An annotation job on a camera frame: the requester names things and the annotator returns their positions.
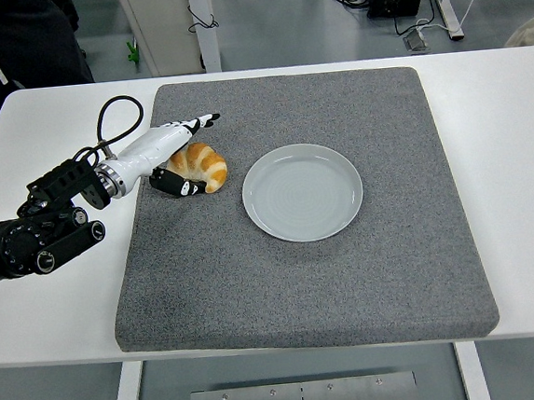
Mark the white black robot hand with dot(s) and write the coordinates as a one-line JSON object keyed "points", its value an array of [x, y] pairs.
{"points": [[155, 146]]}

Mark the golden croissant bread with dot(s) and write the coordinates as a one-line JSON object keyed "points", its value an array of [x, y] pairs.
{"points": [[207, 163]]}

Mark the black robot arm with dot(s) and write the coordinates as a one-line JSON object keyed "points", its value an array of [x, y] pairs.
{"points": [[0, 247]]}

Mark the grey round plate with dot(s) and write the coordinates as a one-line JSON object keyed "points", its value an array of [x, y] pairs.
{"points": [[301, 194]]}

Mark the small green object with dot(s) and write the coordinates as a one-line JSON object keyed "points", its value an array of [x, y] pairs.
{"points": [[132, 55]]}

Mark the white panel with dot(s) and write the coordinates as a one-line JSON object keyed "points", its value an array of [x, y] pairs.
{"points": [[162, 22]]}

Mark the person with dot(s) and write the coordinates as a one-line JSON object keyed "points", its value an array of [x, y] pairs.
{"points": [[24, 39]]}

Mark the grey foam mat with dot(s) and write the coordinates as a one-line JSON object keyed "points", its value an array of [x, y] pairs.
{"points": [[303, 290]]}

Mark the white table leg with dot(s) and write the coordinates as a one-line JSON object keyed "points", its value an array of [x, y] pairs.
{"points": [[474, 374], [125, 399]]}

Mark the grey foot pedal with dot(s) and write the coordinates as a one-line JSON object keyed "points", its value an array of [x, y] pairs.
{"points": [[416, 39]]}

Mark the white desk leg with foot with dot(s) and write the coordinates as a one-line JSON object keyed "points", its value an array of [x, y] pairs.
{"points": [[447, 1]]}

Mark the beige rounded object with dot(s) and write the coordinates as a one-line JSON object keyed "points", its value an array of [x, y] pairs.
{"points": [[530, 32]]}

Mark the white square post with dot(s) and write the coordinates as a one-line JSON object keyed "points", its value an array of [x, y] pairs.
{"points": [[205, 41]]}

